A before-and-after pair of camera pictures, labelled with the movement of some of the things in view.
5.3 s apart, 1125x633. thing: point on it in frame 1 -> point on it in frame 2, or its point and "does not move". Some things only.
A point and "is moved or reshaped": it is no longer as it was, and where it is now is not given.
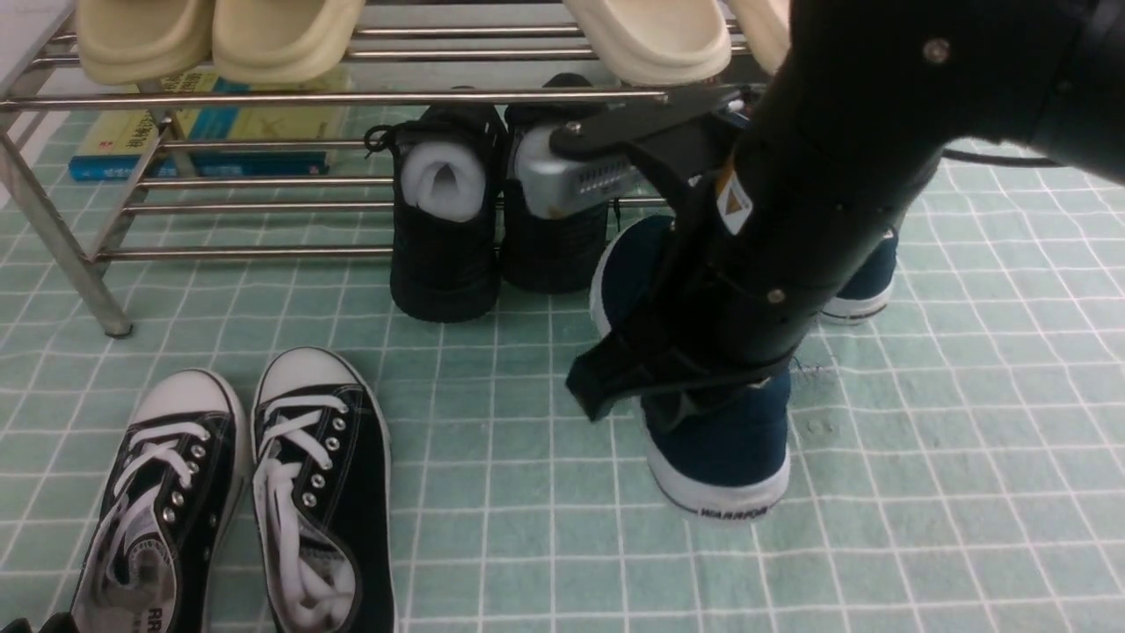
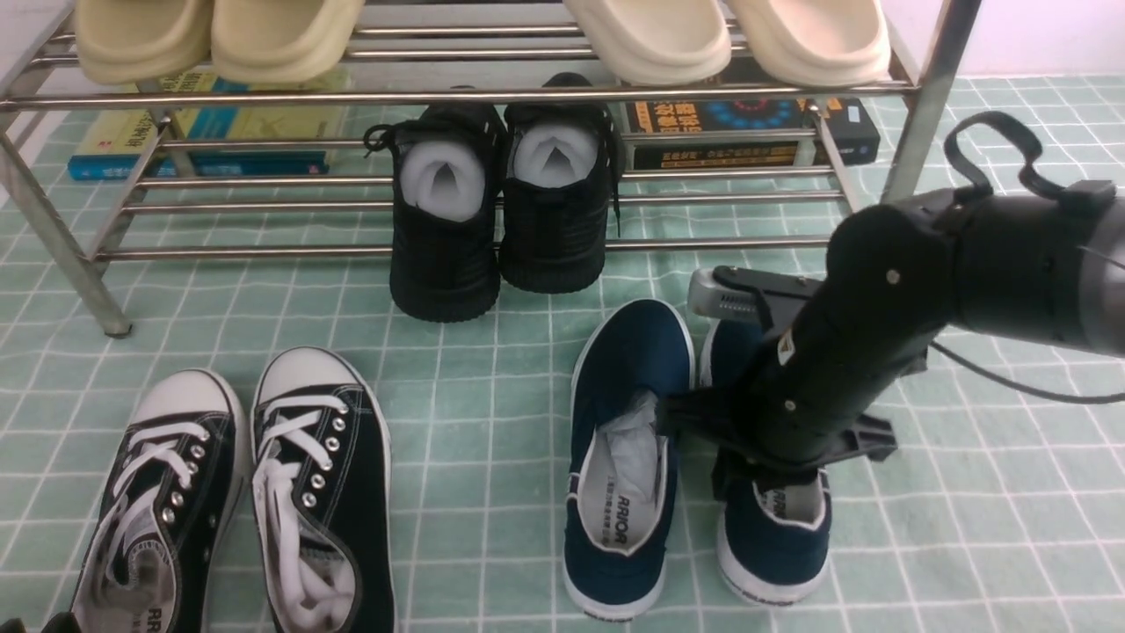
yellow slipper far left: [138, 42] does not move
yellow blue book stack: [188, 127] does not move
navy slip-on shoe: [867, 293] is moved or reshaped
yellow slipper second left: [261, 42] does not move
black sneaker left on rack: [450, 163] does not move
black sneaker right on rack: [555, 253] does not move
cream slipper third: [656, 42] does not move
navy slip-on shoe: [728, 456] -> [622, 474]
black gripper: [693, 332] -> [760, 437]
